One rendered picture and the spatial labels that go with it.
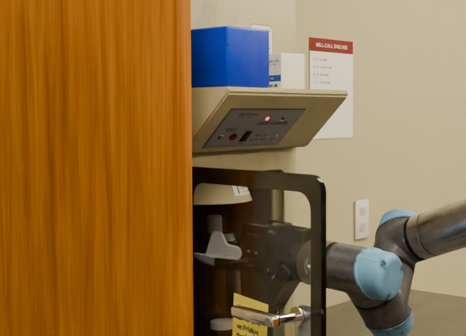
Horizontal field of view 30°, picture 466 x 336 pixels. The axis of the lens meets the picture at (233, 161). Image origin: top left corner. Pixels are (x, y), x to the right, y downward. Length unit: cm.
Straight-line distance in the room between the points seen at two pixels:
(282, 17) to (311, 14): 82
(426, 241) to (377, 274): 15
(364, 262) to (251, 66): 34
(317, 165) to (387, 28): 54
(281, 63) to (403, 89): 138
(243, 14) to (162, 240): 44
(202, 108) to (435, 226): 42
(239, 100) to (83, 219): 32
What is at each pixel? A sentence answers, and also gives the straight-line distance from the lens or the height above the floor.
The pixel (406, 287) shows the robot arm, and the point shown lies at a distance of 145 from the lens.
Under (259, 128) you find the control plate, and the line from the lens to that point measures 142.
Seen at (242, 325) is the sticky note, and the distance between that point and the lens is 127.
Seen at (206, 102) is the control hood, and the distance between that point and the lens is 131.
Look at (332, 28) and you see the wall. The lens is 247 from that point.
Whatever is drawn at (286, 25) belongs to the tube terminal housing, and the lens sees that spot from 158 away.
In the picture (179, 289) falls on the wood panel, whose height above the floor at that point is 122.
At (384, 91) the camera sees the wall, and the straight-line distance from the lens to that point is 269.
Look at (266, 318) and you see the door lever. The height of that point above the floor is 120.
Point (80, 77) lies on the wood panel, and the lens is 140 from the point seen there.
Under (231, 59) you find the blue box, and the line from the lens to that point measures 130.
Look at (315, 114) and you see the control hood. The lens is 151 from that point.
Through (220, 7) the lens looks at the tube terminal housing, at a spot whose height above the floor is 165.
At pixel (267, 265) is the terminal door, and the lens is 121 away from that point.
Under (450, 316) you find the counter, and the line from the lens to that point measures 238.
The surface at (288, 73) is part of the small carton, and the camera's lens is 145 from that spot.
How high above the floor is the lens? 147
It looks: 3 degrees down
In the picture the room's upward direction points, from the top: straight up
